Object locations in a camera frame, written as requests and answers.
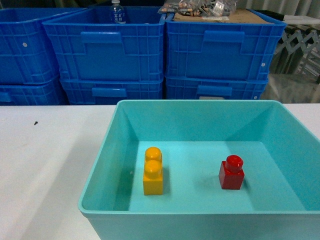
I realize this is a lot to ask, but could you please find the red one-stud block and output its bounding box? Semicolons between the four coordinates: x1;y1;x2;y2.
218;154;245;190

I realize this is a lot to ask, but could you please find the yellow two-stud block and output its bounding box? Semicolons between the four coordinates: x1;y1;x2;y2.
143;146;164;196

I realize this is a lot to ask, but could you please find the blue crate bottom right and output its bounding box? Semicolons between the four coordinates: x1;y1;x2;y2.
165;76;269;100

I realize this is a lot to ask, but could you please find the blue crate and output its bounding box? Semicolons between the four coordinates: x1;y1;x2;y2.
60;79;163;105
0;77;69;106
0;7;79;85
165;76;269;100
42;6;166;82
165;9;286;81

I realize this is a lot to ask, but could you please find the blue crate top right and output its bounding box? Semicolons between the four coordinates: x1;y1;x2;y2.
165;9;286;81

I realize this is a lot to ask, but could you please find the blue crate bottom middle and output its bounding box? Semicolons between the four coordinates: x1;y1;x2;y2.
60;79;163;105

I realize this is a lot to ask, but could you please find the blue crate top middle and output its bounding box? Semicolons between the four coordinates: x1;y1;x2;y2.
42;6;166;82

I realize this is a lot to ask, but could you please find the clear water bottle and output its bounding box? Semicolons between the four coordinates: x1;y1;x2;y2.
110;0;126;24

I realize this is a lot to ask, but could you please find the blue crate bottom left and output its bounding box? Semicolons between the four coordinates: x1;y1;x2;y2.
0;77;69;106

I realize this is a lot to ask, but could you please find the plastic bag of parts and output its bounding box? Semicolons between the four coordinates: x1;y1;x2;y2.
158;0;238;17

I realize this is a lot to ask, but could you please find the brown cardboard sheet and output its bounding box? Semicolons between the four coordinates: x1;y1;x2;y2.
173;9;271;24

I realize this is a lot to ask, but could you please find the teal plastic bin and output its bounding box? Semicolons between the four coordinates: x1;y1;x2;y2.
78;100;320;240

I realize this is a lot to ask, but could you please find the blue crate top left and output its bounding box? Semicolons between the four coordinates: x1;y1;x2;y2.
0;7;79;85

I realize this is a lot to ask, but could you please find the expandable roller conveyor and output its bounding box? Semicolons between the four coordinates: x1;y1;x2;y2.
270;24;320;78

